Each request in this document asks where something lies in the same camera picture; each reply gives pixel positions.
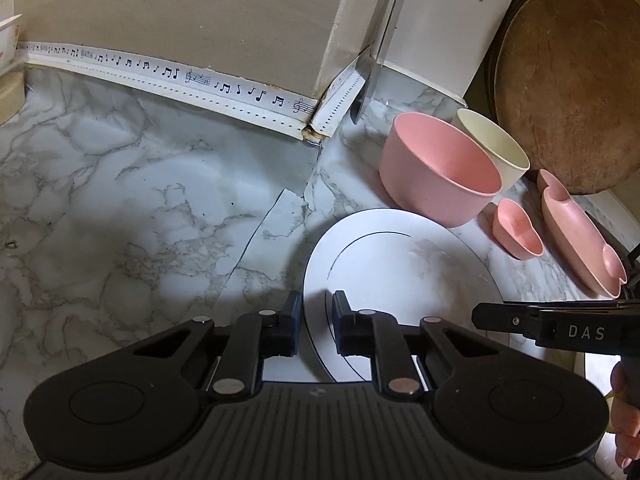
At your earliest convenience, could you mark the small white plate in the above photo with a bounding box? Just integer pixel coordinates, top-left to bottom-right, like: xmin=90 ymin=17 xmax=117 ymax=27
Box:
xmin=304 ymin=209 xmax=502 ymax=382

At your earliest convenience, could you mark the pink bear-shaped plate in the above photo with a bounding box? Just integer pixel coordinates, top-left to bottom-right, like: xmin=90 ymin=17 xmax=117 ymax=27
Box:
xmin=537 ymin=169 xmax=627 ymax=299

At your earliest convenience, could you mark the small pink heart dish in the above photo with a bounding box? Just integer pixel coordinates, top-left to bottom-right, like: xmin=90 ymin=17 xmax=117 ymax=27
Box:
xmin=491 ymin=198 xmax=544 ymax=260

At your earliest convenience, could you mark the pink round bowl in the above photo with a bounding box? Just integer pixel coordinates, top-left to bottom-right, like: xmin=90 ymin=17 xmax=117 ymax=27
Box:
xmin=378 ymin=112 xmax=502 ymax=228

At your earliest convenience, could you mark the cream round bowl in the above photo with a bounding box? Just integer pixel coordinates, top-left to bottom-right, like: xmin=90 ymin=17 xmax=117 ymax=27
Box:
xmin=452 ymin=108 xmax=530 ymax=192

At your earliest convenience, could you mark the person's right hand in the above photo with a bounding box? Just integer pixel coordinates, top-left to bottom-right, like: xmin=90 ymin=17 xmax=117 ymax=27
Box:
xmin=611 ymin=363 xmax=640 ymax=469

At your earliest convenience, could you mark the black glass cooktop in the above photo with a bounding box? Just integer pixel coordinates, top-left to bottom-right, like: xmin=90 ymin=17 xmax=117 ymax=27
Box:
xmin=623 ymin=244 xmax=640 ymax=285

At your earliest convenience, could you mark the music-note edge trim strip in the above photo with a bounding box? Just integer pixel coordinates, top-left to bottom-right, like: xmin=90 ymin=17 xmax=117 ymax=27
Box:
xmin=18 ymin=41 xmax=366 ymax=143

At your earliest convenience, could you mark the round wooden cutting board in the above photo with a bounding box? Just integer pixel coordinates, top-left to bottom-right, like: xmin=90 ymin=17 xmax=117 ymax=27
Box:
xmin=487 ymin=0 xmax=640 ymax=196

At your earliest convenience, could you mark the beige cup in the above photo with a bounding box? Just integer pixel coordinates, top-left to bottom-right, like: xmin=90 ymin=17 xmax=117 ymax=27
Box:
xmin=0 ymin=68 xmax=26 ymax=125

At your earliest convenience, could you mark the white dotted cup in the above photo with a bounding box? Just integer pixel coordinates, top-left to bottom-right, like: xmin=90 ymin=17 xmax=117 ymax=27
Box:
xmin=0 ymin=14 xmax=22 ymax=70

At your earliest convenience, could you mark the cleaver with wooden handle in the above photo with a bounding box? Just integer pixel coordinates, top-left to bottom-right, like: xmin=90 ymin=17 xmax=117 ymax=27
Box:
xmin=349 ymin=0 xmax=404 ymax=125

